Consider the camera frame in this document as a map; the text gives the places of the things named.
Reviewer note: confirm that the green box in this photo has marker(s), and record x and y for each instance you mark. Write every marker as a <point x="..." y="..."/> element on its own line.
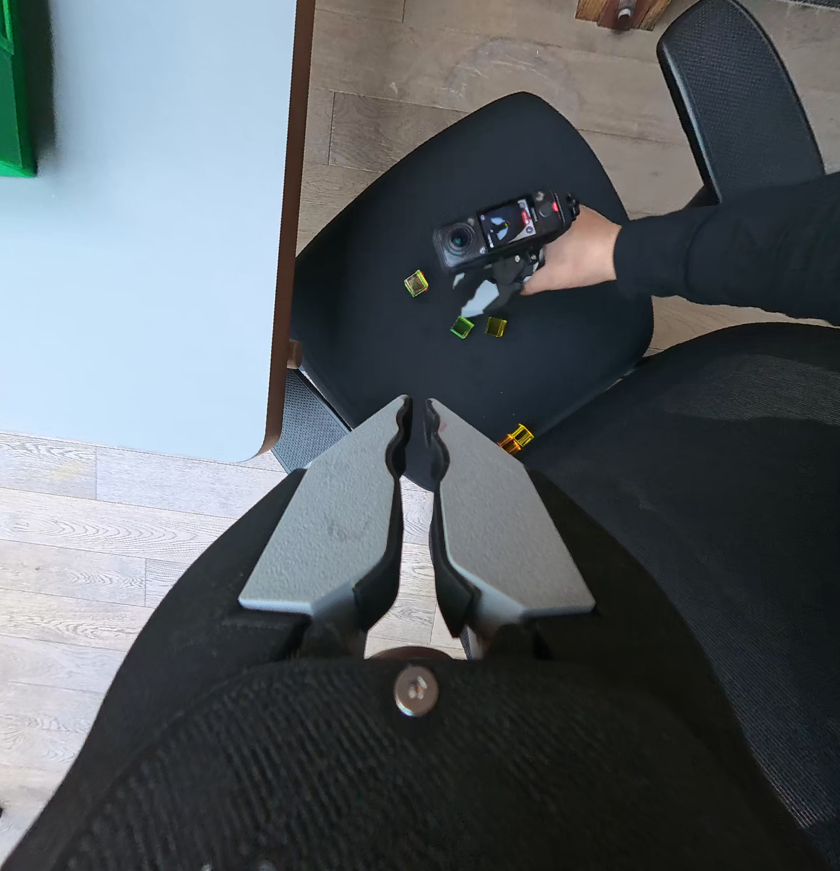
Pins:
<point x="8" y="88"/>

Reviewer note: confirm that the grey desk with brown edge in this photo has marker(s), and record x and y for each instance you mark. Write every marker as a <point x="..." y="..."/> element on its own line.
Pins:
<point x="154" y="238"/>

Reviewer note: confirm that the person's right hand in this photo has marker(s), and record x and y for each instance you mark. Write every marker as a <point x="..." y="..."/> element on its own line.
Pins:
<point x="576" y="258"/>

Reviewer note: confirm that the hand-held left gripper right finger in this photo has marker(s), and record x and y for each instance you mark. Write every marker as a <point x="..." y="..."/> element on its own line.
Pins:
<point x="508" y="544"/>

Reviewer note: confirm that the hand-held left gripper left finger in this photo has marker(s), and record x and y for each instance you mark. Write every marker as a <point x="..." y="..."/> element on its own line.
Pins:
<point x="325" y="537"/>

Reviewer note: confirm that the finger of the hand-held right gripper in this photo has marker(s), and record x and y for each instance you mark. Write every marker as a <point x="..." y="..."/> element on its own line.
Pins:
<point x="462" y="280"/>
<point x="484" y="299"/>

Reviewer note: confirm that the yellow transparent cube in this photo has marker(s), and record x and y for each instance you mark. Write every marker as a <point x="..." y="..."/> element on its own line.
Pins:
<point x="496" y="326"/>
<point x="524" y="434"/>

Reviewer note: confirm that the wooden block with bolt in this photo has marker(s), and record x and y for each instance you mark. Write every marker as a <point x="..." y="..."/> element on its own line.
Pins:
<point x="617" y="12"/>

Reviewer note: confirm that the textured black chair armrest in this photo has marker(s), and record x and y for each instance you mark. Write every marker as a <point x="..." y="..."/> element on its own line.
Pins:
<point x="740" y="88"/>
<point x="304" y="429"/>

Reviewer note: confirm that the green transparent cube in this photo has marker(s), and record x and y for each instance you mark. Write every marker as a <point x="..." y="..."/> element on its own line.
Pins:
<point x="416" y="282"/>
<point x="462" y="328"/>

